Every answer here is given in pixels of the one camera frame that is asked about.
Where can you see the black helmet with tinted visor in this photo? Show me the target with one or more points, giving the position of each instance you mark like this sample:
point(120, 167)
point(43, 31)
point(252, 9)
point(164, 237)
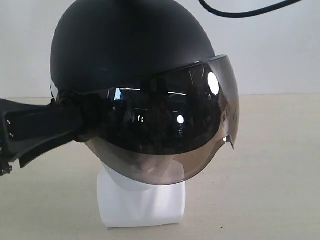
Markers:
point(160, 103)

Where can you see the white mannequin head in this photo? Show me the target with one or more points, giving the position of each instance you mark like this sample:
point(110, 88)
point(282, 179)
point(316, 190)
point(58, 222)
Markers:
point(135, 190)

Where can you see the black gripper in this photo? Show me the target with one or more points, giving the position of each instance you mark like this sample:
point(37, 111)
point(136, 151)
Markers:
point(16, 117)

